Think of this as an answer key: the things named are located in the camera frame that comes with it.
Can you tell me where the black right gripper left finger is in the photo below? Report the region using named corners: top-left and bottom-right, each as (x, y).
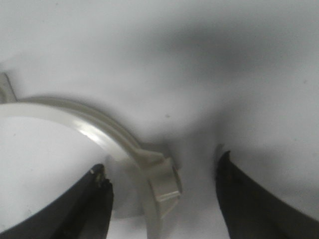
top-left (0, 164), bottom-right (114, 239)

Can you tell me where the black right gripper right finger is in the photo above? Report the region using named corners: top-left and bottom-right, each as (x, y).
top-left (215, 151), bottom-right (319, 239)

